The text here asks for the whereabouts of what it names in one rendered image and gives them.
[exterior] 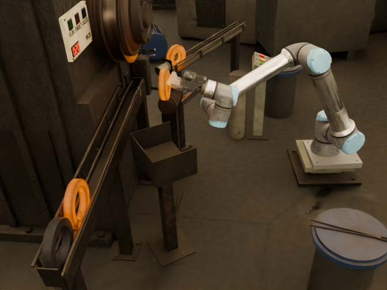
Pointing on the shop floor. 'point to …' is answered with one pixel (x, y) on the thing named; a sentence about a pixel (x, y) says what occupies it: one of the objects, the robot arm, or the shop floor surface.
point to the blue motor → (158, 44)
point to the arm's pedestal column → (317, 177)
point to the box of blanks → (314, 25)
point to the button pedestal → (257, 129)
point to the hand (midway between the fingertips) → (164, 80)
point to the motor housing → (171, 114)
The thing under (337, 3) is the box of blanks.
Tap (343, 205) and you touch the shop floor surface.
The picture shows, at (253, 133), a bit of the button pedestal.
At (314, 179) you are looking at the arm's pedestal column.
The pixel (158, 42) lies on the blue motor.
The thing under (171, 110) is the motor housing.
